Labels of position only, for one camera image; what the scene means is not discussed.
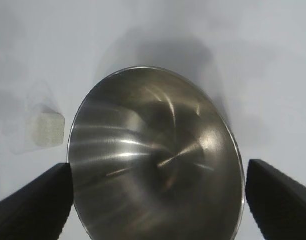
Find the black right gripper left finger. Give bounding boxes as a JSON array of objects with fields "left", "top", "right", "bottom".
[{"left": 0, "top": 162, "right": 75, "bottom": 240}]

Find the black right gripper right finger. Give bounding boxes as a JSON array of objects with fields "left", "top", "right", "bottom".
[{"left": 244, "top": 159, "right": 306, "bottom": 240}]

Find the clear plastic measuring cup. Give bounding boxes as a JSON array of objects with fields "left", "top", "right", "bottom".
[{"left": 2, "top": 79, "right": 66, "bottom": 155}]

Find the stainless steel mixing bowl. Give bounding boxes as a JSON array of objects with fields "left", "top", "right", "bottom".
[{"left": 67, "top": 65, "right": 245, "bottom": 240}]

